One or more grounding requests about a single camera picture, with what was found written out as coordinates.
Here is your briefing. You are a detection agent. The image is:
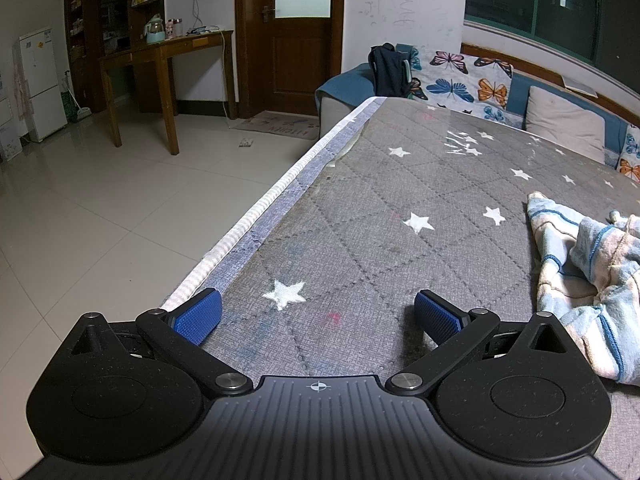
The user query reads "blue white striped garment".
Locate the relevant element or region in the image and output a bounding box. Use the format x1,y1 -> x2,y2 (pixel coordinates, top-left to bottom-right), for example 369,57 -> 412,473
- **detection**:
526,191 -> 640,386

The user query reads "wooden shelf cabinet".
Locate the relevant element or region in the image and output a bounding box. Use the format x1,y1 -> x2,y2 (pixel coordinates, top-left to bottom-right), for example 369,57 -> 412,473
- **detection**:
64,0 -> 168,113

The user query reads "white cable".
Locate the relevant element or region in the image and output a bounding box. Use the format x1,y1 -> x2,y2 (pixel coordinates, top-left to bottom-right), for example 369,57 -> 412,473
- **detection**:
192,0 -> 239,121

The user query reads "white drawer unit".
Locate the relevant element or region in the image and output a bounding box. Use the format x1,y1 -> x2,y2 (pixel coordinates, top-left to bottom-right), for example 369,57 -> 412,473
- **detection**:
0,95 -> 23,162

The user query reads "brown wooden desk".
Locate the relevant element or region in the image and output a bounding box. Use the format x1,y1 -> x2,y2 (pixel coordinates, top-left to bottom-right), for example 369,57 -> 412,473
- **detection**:
98,29 -> 236,156

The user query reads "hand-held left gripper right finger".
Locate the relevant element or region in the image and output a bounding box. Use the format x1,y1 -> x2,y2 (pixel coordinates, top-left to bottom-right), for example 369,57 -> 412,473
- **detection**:
384,289 -> 576,395

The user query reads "broom with dustpan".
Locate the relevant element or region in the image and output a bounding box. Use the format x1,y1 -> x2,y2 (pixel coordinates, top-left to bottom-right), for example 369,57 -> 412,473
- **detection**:
65,72 -> 92,122

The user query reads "large butterfly pillow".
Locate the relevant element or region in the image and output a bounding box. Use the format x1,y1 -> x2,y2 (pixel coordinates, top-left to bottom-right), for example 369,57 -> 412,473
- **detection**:
407,50 -> 526,128

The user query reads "white refrigerator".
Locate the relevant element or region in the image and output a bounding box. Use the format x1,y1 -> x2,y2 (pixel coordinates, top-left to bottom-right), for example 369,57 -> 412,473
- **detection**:
19,27 -> 68,142

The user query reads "butterfly print cushion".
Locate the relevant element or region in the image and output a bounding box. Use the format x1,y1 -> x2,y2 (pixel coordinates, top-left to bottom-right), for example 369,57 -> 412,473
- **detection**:
617,124 -> 640,183

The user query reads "grey star-patterned mattress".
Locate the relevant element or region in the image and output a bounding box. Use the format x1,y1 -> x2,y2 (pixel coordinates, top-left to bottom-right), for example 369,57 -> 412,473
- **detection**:
160,95 -> 640,413

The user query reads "blue sofa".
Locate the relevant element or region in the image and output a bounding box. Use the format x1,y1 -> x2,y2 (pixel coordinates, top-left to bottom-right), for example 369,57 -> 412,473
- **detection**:
315,45 -> 640,171

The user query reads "teal electric kettle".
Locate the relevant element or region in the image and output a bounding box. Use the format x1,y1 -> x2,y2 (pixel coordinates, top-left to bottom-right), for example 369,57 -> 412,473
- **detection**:
144,14 -> 167,44

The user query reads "grey pillow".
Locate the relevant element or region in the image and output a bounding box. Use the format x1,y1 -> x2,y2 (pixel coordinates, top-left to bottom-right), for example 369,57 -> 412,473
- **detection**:
522,85 -> 621,165

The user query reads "dark window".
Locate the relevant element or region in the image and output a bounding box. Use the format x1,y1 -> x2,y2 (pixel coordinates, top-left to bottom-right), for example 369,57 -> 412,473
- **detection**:
462,0 -> 640,78

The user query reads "dark backpack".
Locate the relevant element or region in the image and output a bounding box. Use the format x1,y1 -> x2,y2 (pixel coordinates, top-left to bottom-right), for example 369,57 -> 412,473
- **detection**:
369,44 -> 420,98

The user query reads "flat item on windowsill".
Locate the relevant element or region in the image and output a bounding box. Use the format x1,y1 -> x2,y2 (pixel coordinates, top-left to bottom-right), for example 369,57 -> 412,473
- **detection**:
562,76 -> 599,97

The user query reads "brown wooden door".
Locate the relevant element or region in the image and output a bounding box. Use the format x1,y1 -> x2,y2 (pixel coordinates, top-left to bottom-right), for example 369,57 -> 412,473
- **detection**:
235,0 -> 347,117

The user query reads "grey doormat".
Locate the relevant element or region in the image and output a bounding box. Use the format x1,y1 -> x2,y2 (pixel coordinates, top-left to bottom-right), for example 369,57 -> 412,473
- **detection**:
230,112 -> 321,141

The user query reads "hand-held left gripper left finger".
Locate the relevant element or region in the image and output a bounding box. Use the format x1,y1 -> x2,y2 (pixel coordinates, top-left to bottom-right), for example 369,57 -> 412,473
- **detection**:
64,287 -> 252,396

